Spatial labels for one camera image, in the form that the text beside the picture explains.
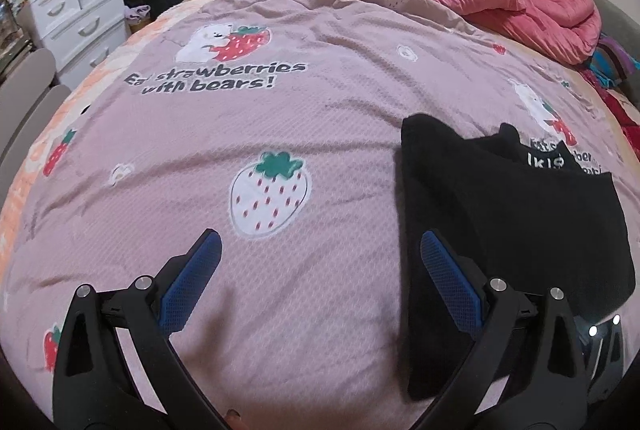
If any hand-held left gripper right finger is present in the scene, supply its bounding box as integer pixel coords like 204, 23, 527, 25
415, 230, 601, 430

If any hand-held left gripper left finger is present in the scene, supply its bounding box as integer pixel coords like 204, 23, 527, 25
51, 228, 236, 430

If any strawberry printed lilac blanket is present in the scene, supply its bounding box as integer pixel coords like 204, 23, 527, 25
0, 0, 636, 430

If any grey chair back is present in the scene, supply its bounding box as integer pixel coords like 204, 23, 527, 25
0, 48, 71, 191

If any colourful striped cloth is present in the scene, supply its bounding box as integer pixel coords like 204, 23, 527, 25
582, 34, 640, 88

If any white drawer chest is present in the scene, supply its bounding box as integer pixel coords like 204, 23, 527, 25
25, 0, 126, 73

